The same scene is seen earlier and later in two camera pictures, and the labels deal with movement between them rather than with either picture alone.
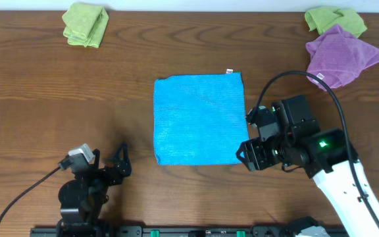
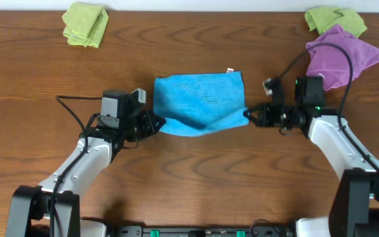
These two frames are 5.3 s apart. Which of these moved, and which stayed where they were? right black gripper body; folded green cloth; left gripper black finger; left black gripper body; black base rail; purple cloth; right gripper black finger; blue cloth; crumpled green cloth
Moved: right black gripper body; right gripper black finger; blue cloth; left black gripper body; left gripper black finger
Stayed: crumpled green cloth; purple cloth; black base rail; folded green cloth
